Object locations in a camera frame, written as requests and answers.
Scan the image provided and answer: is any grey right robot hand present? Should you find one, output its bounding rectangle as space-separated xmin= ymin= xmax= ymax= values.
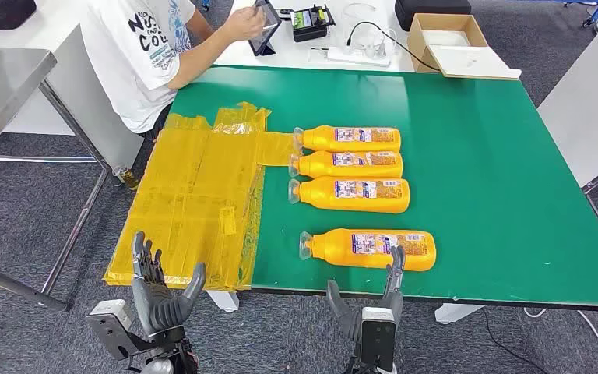
xmin=325 ymin=245 xmax=406 ymax=344

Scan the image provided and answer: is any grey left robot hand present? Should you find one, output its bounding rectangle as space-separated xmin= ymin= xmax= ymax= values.
xmin=131 ymin=231 xmax=208 ymax=342

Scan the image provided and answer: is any orange detergent bottle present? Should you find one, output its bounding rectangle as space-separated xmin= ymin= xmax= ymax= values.
xmin=293 ymin=125 xmax=402 ymax=153
xmin=298 ymin=228 xmax=438 ymax=273
xmin=287 ymin=177 xmax=411 ymax=215
xmin=288 ymin=150 xmax=404 ymax=180

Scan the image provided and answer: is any white table foot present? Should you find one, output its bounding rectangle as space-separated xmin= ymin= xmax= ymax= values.
xmin=434 ymin=303 xmax=486 ymax=325
xmin=206 ymin=290 xmax=241 ymax=314

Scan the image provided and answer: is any yellow plastic sheet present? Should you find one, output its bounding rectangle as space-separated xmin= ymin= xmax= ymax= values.
xmin=103 ymin=102 xmax=303 ymax=291

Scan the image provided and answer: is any white power strip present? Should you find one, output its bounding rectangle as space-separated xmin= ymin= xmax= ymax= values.
xmin=309 ymin=45 xmax=393 ymax=68

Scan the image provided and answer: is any open cardboard box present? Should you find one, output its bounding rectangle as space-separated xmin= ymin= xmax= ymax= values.
xmin=407 ymin=13 xmax=522 ymax=81

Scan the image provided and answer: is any person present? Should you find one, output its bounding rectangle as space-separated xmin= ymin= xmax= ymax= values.
xmin=79 ymin=0 xmax=268 ymax=143

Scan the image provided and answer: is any black label printer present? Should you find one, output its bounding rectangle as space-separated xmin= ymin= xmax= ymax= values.
xmin=290 ymin=5 xmax=336 ymax=44

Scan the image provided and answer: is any black hard case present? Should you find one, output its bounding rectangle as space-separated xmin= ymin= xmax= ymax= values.
xmin=394 ymin=0 xmax=473 ymax=32

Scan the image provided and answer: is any stainless steel table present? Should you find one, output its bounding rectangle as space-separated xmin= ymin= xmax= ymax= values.
xmin=0 ymin=47 xmax=111 ymax=313

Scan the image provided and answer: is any black tablet on stand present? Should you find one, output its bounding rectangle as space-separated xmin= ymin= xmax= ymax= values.
xmin=247 ymin=0 xmax=283 ymax=57

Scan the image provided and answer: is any black bag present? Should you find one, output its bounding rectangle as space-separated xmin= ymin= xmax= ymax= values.
xmin=0 ymin=0 xmax=37 ymax=37

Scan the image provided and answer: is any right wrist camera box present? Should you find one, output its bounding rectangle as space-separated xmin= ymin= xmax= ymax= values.
xmin=359 ymin=305 xmax=398 ymax=374

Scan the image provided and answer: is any black floor cable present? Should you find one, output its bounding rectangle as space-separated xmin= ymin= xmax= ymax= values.
xmin=484 ymin=308 xmax=537 ymax=374

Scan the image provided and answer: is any white floor cable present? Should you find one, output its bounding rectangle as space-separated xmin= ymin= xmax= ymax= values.
xmin=523 ymin=308 xmax=598 ymax=353

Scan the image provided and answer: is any black power cable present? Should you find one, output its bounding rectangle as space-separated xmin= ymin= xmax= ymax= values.
xmin=346 ymin=21 xmax=441 ymax=73

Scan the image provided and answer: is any white charger cable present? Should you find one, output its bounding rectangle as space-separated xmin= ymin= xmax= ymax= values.
xmin=341 ymin=2 xmax=398 ymax=58

